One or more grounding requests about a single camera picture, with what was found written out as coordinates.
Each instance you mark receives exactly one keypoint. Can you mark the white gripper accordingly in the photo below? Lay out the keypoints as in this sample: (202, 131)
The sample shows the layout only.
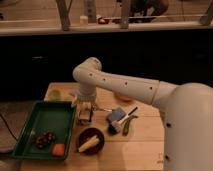
(83, 103)

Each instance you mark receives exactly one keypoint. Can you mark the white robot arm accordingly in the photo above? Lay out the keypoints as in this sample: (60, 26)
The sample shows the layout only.
(188, 111)

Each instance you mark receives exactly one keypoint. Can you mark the dark brown bowl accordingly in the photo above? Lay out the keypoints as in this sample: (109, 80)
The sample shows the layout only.
(86, 135)

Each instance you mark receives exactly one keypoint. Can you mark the green plastic tray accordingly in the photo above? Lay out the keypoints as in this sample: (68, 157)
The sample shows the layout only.
(45, 116)

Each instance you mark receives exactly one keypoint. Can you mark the black white brush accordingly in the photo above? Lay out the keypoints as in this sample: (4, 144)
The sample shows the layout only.
(115, 126)

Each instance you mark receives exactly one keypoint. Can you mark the green yellow toy fruit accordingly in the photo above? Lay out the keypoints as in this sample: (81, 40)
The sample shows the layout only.
(54, 95)

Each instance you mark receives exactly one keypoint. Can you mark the green pea pod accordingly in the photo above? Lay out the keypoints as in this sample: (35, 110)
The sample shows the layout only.
(127, 125)

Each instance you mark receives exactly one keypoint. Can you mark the orange red toy fruit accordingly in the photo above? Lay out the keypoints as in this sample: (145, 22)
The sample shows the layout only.
(58, 150)

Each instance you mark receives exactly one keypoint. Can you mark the dark grapes bunch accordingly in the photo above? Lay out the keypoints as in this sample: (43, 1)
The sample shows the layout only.
(45, 139)

